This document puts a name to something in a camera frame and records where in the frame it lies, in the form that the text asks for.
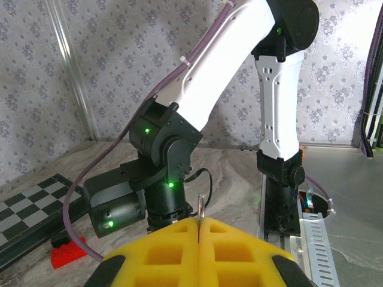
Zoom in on small black block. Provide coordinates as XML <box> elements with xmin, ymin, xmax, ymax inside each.
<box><xmin>50</xmin><ymin>231</ymin><xmax>72</xmax><ymax>248</ymax></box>

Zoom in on red toy brick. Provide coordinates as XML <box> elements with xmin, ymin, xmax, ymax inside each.
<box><xmin>50</xmin><ymin>236</ymin><xmax>88</xmax><ymax>270</ymax></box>

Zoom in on black and grey folded chessboard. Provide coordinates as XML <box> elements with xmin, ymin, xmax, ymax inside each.
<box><xmin>0</xmin><ymin>173</ymin><xmax>87</xmax><ymax>270</ymax></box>

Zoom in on thin black cable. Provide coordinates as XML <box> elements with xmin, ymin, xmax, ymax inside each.
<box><xmin>182</xmin><ymin>167</ymin><xmax>214</xmax><ymax>216</ymax></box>

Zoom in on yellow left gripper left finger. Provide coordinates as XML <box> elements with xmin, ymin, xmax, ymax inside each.
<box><xmin>85</xmin><ymin>217</ymin><xmax>200</xmax><ymax>287</ymax></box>

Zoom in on slotted grey cable duct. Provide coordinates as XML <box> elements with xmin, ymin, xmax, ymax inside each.
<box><xmin>299</xmin><ymin>211</ymin><xmax>341</xmax><ymax>287</ymax></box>

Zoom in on small circuit board with LEDs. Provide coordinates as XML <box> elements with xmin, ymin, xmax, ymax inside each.
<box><xmin>300</xmin><ymin>185</ymin><xmax>317</xmax><ymax>213</ymax></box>

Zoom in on thin metal keyring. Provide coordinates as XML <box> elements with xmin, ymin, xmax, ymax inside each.
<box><xmin>196</xmin><ymin>193</ymin><xmax>207</xmax><ymax>240</ymax></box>

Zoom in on grey metal sheet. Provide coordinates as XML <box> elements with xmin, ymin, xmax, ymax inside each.
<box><xmin>300</xmin><ymin>145</ymin><xmax>383</xmax><ymax>287</ymax></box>

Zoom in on aluminium corner post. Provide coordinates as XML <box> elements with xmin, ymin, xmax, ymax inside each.
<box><xmin>49</xmin><ymin>0</ymin><xmax>101</xmax><ymax>141</ymax></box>

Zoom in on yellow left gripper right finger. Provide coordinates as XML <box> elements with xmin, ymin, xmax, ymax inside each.
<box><xmin>199</xmin><ymin>216</ymin><xmax>314</xmax><ymax>287</ymax></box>

